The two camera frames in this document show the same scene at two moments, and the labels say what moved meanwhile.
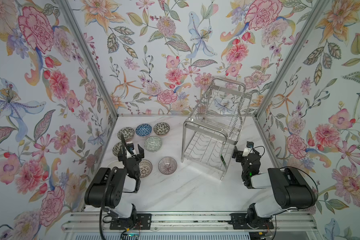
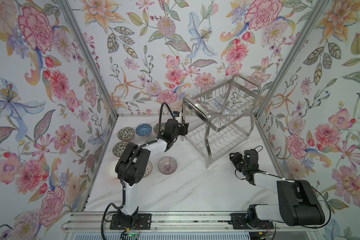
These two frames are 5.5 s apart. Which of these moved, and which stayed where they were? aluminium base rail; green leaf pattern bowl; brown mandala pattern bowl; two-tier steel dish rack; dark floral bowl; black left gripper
Moved: black left gripper; two-tier steel dish rack
Stayed: brown mandala pattern bowl; green leaf pattern bowl; aluminium base rail; dark floral bowl
